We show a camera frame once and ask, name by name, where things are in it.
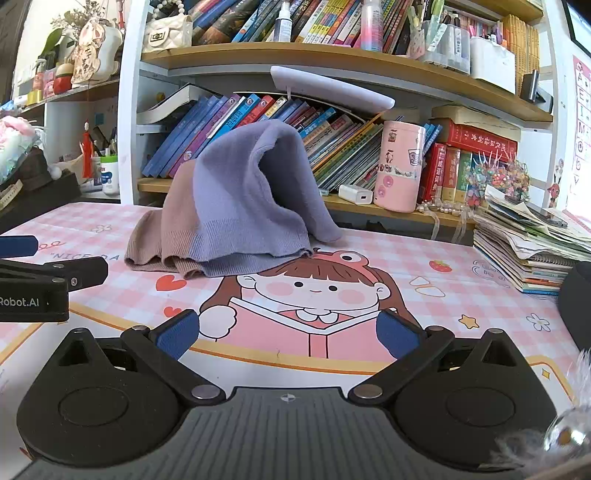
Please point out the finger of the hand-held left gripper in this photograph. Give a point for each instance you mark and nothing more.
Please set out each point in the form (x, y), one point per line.
(83, 270)
(18, 247)

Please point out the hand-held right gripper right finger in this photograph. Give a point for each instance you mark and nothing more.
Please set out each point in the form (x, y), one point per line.
(397, 337)

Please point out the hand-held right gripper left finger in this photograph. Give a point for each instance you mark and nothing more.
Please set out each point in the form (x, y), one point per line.
(178, 334)

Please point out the purple and pink knit sweater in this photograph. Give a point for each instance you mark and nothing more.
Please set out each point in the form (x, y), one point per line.
(249, 194)

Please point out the black box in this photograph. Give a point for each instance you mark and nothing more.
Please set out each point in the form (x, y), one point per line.
(41, 203)

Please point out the beige ribbon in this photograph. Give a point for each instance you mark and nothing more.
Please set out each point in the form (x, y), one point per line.
(10, 194)

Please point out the white pom pom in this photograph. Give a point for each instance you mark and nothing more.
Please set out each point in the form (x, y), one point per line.
(55, 172)

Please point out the white jar with blue label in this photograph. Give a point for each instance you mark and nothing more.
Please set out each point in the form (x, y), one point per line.
(109, 177)

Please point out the pink and white plush toy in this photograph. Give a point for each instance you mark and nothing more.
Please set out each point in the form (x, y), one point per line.
(16, 143)

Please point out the red tassel ornament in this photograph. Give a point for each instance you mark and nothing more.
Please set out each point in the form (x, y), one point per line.
(87, 147)

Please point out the bunch of pens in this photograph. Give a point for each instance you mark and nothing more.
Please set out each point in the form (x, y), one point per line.
(104, 143)

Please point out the white side shelf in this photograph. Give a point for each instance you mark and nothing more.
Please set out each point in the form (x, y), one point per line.
(60, 120)

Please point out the white charger block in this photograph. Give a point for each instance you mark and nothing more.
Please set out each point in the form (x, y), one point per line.
(355, 194)

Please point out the stack of worn booklets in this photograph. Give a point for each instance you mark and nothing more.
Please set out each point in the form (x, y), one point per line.
(521, 244)

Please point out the white bookshelf with wooden boards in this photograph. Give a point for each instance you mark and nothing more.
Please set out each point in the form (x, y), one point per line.
(129, 115)

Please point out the pink sticker-covered canister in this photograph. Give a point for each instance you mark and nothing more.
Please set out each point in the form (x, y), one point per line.
(399, 166)

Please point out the colourful bead ornament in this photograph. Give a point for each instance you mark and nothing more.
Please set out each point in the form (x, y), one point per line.
(496, 180)

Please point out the thick grey open book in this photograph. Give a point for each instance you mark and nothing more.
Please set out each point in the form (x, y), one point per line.
(171, 104)

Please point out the row of blue leaning books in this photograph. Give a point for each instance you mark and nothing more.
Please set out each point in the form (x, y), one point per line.
(207, 129)

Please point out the clear ball feather charm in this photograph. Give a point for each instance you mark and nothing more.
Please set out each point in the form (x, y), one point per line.
(561, 436)

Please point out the green plant leaf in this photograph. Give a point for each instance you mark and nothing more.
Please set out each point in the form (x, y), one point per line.
(48, 46)

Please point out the cartoon wooden plaque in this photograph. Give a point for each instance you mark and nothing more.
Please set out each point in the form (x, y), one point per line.
(90, 53)

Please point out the thick red book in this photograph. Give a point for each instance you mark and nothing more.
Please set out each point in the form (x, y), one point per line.
(480, 138)

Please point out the white vase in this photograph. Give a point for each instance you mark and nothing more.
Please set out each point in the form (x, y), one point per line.
(113, 50)

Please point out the thick beige book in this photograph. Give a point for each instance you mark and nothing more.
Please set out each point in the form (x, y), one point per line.
(471, 115)

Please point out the dried flowers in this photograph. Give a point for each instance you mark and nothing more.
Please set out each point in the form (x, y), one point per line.
(78, 16)

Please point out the cream quilted handbag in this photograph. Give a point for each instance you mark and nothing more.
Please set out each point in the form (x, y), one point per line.
(166, 30)

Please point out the black device on shelf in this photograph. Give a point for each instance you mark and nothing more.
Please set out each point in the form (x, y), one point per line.
(535, 90)

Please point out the clear pen organizer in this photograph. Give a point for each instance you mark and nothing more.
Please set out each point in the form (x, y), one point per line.
(445, 46)

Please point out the pink gradient bottle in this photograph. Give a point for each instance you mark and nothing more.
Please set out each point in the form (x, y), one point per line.
(371, 27)

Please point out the row of yellow books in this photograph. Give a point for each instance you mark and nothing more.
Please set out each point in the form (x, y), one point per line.
(524, 46)

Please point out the small spray bottle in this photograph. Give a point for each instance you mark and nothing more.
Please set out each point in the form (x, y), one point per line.
(282, 23)

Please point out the row of colourful paperback books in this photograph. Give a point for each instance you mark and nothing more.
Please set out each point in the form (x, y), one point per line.
(323, 18)

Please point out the wall poster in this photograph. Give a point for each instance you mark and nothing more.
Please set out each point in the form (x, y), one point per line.
(582, 120)

